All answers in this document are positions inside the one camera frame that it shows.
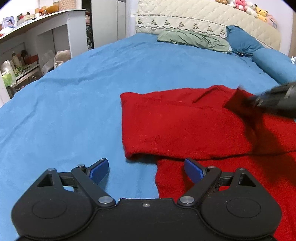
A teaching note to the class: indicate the woven basket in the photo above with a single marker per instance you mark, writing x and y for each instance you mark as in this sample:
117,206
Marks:
67,4

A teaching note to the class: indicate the blue rolled duvet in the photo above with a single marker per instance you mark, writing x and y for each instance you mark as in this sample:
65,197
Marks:
276,64

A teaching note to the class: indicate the brown teddy plush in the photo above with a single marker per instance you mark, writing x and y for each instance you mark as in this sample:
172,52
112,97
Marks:
222,1

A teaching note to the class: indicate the green tissue pack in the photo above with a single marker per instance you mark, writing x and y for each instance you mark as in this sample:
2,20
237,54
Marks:
9,78

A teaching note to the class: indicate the cream quilted headboard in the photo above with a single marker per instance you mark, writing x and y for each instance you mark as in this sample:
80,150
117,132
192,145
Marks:
209,17

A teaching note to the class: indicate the framed photo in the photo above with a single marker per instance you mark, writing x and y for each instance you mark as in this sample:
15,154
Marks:
9,22

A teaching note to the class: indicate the dark blue pillow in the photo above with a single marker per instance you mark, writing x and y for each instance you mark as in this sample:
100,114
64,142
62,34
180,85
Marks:
241,42

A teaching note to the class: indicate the white grey wardrobe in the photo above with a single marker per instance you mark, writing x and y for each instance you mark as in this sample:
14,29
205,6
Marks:
108,21

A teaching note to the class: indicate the pink plush toy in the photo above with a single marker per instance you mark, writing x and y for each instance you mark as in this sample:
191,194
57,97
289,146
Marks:
240,4

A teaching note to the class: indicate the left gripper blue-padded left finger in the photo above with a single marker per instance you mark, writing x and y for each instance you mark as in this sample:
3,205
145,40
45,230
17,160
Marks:
91,175

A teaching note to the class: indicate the blue bed sheet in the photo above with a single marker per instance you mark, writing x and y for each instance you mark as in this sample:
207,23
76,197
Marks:
73,114

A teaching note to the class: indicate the pink pig plush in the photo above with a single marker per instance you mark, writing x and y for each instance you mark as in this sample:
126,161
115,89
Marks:
271,20

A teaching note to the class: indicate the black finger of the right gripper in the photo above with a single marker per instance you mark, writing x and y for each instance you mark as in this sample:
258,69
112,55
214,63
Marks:
279,101

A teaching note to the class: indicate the red knit sweater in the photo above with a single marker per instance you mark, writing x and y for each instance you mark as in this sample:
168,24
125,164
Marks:
215,128

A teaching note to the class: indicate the yellow plush toy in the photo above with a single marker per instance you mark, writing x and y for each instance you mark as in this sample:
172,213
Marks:
261,14

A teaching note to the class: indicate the white bear plush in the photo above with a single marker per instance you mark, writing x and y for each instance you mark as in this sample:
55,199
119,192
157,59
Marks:
251,9

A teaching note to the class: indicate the white desk shelf unit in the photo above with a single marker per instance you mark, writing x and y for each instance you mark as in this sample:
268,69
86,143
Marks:
58,31

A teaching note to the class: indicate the orange plush on desk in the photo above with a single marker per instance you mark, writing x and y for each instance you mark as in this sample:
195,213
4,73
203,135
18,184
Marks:
48,10

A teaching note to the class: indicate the green pillow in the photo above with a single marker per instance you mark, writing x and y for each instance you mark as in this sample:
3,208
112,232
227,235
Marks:
199,40

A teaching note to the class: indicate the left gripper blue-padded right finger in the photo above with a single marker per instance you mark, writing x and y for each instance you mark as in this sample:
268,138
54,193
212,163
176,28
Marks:
201,174

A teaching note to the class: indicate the white plush toy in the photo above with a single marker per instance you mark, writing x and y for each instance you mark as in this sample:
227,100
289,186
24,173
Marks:
231,3

